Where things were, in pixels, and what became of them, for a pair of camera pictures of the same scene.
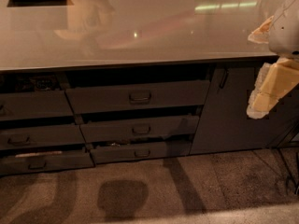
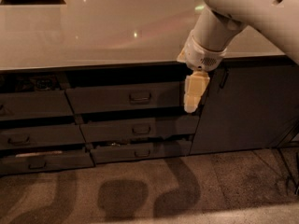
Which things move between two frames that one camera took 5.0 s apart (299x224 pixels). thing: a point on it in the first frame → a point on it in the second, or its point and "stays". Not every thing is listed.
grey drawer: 34,105 stays
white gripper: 286,32 → 201,57
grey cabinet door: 224,126 stays
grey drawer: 46,161 stays
